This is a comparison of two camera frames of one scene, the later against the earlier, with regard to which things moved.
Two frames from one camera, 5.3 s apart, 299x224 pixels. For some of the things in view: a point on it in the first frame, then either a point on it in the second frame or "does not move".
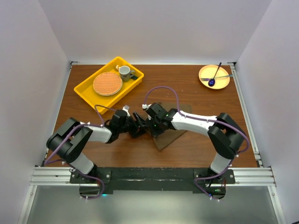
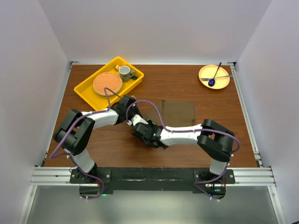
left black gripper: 138,124 to 135,108
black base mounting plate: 96,181 does not move
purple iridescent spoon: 211,82 does not move
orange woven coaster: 107,83 does not move
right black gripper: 154,132 to 151,124
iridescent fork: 207,79 does not move
